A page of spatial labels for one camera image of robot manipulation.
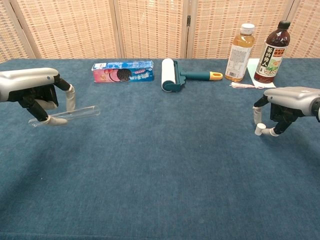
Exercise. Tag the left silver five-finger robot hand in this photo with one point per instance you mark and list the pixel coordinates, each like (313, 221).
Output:
(27, 80)

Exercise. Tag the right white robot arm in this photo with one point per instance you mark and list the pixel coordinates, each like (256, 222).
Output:
(317, 110)

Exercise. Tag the teal lint roller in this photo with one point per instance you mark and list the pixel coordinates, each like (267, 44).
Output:
(167, 72)

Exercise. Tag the light tea bottle white cap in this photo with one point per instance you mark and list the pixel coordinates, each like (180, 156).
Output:
(240, 57)

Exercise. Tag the black screen hinge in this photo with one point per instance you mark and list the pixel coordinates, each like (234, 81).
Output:
(188, 20)

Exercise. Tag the small white tube stopper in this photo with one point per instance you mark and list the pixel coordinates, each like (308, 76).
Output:
(259, 130)

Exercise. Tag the dark tea bottle black cap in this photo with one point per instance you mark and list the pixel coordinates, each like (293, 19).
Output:
(271, 62)

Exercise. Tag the white paper card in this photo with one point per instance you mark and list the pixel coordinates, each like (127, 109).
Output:
(252, 67)

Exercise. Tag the blue table cloth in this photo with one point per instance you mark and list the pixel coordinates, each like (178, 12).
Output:
(160, 162)

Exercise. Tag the bamboo folding screen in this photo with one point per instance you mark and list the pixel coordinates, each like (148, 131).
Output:
(87, 25)

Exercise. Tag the blue cookie box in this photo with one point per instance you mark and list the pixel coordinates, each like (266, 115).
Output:
(135, 75)

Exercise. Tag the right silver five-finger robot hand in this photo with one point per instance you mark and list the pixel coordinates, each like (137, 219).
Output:
(292, 96)

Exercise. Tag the clear glass test tube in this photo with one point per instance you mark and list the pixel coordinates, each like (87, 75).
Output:
(83, 112)

